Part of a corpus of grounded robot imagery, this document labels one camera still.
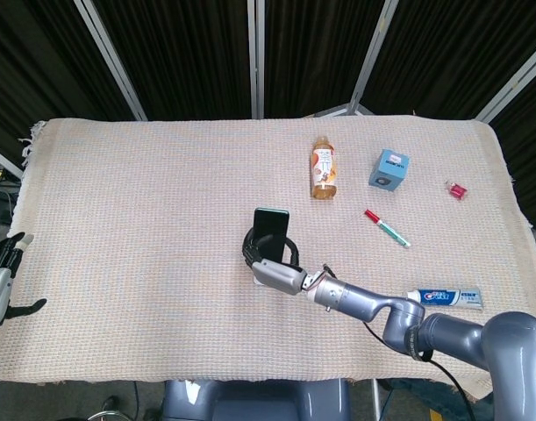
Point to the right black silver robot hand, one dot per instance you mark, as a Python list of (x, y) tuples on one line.
[(278, 276)]

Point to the black smartphone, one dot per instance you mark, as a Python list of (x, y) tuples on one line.
[(272, 226)]

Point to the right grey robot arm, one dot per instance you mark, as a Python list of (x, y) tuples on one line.
[(452, 335)]

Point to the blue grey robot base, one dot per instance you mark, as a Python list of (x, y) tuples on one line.
[(259, 401)]

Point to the orange drink bottle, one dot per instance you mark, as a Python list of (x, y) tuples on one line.
[(323, 169)]

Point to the red green white marker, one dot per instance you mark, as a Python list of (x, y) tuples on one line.
[(387, 228)]

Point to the beige woven tablecloth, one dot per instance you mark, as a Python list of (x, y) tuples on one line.
[(162, 245)]

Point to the blue cardboard box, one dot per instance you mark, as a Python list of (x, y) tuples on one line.
[(388, 171)]

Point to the white table leg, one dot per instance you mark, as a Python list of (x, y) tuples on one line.
[(376, 401)]

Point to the black shoe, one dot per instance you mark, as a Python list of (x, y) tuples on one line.
[(110, 402)]

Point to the blue white toothpaste tube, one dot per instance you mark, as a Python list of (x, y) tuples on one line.
[(447, 298)]

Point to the small red packet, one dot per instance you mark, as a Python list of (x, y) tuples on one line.
[(457, 190)]

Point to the grey screen frame post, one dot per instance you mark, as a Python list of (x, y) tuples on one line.
[(373, 57), (2, 160), (255, 57), (513, 85), (114, 66)]

